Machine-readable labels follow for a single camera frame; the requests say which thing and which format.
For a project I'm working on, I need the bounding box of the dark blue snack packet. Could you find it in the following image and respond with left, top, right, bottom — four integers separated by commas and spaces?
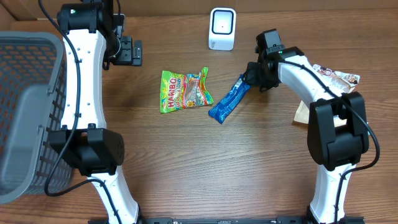
208, 74, 251, 124

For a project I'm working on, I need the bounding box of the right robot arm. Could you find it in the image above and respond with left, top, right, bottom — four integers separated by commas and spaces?
243, 29, 369, 223

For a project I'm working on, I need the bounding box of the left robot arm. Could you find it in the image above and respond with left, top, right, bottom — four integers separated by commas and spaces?
49, 0, 144, 224

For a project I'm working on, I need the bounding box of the white barcode scanner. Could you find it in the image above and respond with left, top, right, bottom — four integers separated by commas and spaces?
208, 7, 236, 51

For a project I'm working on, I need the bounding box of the green Haribo candy bag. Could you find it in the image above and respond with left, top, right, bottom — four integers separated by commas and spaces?
160, 67, 214, 113

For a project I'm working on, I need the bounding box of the grey plastic shopping basket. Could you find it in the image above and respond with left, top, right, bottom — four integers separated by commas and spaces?
1, 31, 73, 204

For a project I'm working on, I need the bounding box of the beige mushroom snack bag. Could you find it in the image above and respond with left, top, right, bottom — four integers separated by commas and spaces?
294, 64, 360, 124

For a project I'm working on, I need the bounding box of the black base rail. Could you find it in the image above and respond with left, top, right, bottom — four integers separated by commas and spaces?
88, 215, 365, 224

